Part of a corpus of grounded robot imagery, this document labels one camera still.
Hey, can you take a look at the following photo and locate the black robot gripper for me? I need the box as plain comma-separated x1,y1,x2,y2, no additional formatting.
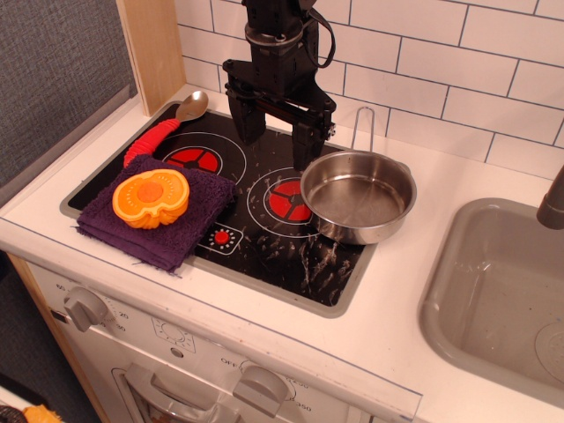
223,26,337,171

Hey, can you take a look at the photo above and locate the orange toy half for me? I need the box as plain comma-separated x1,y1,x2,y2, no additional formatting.
112,168,190,229

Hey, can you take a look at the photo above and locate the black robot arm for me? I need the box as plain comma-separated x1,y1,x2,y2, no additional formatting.
223,1,337,171

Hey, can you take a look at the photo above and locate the stainless steel pot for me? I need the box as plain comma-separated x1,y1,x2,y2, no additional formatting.
300,107,418,246

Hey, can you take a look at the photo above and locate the purple folded towel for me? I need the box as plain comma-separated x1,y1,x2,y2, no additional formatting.
78,155,235,272

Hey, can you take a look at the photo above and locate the grey oven knob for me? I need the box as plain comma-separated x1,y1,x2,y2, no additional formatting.
233,366,289,418

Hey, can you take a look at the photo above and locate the grey timer knob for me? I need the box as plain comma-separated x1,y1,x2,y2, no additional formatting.
63,286,108,332

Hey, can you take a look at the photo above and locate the grey toy sink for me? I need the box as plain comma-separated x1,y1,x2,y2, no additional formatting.
419,198,563,407

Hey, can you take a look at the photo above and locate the grey faucet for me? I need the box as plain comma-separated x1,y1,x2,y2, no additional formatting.
536,167,564,230

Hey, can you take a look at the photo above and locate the orange plush toy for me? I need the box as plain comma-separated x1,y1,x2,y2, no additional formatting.
22,404,63,423

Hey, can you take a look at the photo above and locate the red handled metal spoon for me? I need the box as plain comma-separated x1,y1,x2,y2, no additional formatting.
123,91,209,167

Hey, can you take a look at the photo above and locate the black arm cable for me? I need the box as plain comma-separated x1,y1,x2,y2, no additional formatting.
303,6,337,70

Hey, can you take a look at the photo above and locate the wooden side post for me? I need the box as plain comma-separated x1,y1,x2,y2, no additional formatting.
116,0,186,116

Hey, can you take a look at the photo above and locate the oven door handle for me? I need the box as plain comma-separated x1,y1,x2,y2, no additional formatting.
122,364,240,422

